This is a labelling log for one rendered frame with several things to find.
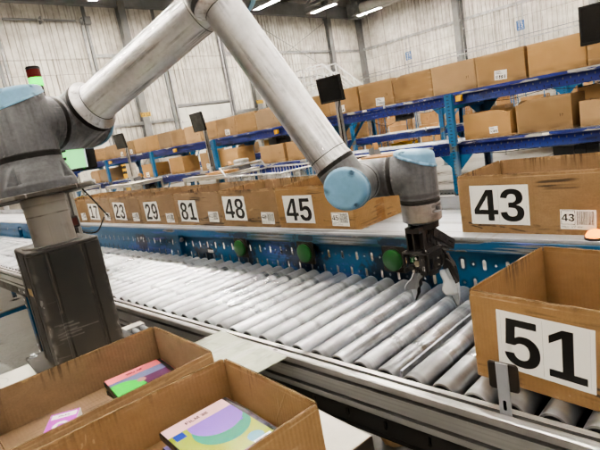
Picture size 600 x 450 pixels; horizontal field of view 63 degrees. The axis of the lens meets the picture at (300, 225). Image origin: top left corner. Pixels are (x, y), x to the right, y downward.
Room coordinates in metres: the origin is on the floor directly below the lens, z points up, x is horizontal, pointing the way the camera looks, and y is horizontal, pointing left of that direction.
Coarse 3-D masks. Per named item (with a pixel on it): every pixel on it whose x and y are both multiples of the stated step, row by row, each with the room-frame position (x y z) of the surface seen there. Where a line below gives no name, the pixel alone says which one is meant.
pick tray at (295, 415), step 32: (192, 384) 0.85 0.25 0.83; (224, 384) 0.89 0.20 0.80; (256, 384) 0.81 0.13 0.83; (128, 416) 0.77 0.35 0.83; (160, 416) 0.81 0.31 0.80; (288, 416) 0.74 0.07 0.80; (64, 448) 0.71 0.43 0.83; (96, 448) 0.74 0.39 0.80; (128, 448) 0.76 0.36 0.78; (160, 448) 0.77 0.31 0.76; (256, 448) 0.60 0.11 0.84; (288, 448) 0.64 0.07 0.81; (320, 448) 0.67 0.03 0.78
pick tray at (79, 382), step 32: (96, 352) 1.06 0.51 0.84; (128, 352) 1.10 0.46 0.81; (160, 352) 1.14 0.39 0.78; (192, 352) 1.00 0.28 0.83; (32, 384) 0.97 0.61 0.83; (64, 384) 1.01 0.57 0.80; (96, 384) 1.05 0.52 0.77; (160, 384) 0.86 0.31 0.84; (0, 416) 0.92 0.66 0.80; (32, 416) 0.96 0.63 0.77; (96, 416) 0.78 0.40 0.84; (0, 448) 0.73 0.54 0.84; (32, 448) 0.72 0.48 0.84
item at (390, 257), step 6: (390, 252) 1.47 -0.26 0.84; (396, 252) 1.46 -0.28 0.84; (384, 258) 1.49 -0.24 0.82; (390, 258) 1.47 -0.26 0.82; (396, 258) 1.46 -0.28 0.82; (390, 264) 1.47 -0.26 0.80; (396, 264) 1.46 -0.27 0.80; (402, 264) 1.46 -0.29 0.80; (390, 270) 1.48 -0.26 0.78; (396, 270) 1.46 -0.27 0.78
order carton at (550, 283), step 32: (544, 256) 1.02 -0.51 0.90; (576, 256) 0.96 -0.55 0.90; (480, 288) 0.87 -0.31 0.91; (512, 288) 0.94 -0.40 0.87; (544, 288) 1.01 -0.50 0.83; (576, 288) 0.97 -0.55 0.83; (480, 320) 0.83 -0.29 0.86; (576, 320) 0.70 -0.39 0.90; (480, 352) 0.84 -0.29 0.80; (544, 384) 0.75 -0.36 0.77
